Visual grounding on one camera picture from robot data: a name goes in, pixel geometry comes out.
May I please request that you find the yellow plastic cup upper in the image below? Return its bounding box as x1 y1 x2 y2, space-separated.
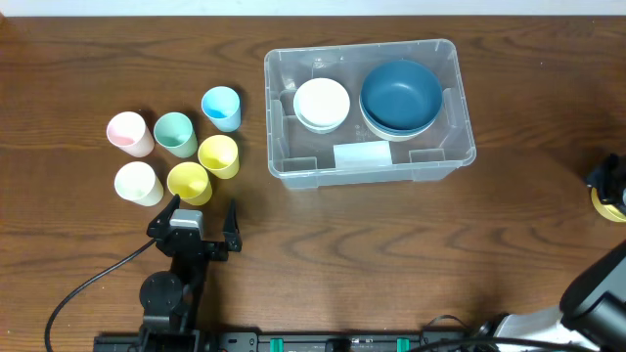
198 135 240 179

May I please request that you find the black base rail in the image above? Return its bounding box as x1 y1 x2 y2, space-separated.
92 326 584 352

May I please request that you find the clear plastic storage container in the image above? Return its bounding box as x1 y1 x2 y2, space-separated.
264 39 477 190

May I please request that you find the beige large bowl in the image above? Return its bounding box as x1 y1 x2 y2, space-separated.
363 115 433 142

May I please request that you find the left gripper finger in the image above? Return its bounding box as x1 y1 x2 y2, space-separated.
147 195 181 240
222 199 243 252

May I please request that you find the light grey small bowl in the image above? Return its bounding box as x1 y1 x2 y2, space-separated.
295 111 347 134

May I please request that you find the pink plastic cup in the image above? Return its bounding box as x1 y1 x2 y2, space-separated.
106 111 155 157

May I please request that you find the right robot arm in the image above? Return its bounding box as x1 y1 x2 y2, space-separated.
478 154 625 351

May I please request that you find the yellow plastic cup lower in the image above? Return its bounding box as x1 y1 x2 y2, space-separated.
166 161 212 205

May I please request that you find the white small bowl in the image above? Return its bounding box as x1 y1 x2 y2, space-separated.
293 78 350 115

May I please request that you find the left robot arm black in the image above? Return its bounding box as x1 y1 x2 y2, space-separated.
135 195 243 352

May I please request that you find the yellow plastic cup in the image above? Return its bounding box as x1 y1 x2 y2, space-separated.
166 161 212 205
198 135 240 179

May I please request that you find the blue plastic cup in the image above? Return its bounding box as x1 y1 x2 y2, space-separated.
201 86 242 132

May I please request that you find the yellow small bowl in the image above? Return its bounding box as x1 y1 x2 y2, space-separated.
591 188 626 223

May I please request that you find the right black cable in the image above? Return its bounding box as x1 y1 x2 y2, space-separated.
405 315 588 352

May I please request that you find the green plastic cup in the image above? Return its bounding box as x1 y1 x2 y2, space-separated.
154 111 198 158

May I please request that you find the dark blue bowl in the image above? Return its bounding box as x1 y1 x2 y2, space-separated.
359 99 438 137
360 60 444 135

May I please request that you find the white plastic cup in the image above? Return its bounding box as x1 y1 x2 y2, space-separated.
113 161 163 206

